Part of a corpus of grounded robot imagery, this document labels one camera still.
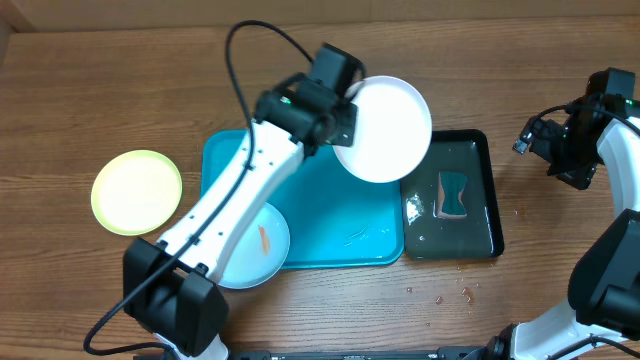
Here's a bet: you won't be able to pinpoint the teal plastic tray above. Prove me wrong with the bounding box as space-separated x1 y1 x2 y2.
199 128 405 270

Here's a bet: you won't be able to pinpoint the white plate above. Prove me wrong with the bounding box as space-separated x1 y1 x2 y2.
334 75 432 183

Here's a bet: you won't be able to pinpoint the yellow-green plate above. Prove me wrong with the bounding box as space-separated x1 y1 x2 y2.
91 150 182 236

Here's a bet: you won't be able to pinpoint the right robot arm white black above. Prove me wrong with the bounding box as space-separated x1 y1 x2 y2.
468 92 639 360

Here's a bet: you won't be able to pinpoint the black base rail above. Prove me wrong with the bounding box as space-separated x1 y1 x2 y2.
133 345 501 360

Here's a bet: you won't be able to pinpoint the black plastic tray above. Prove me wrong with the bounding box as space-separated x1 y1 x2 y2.
400 129 505 260

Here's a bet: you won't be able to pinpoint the sponge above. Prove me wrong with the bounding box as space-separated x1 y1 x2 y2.
436 171 467 219

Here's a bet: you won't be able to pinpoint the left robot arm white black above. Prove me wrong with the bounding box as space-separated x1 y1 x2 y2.
119 73 362 359

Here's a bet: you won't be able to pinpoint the light blue plate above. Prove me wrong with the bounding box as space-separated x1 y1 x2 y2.
219 203 290 290

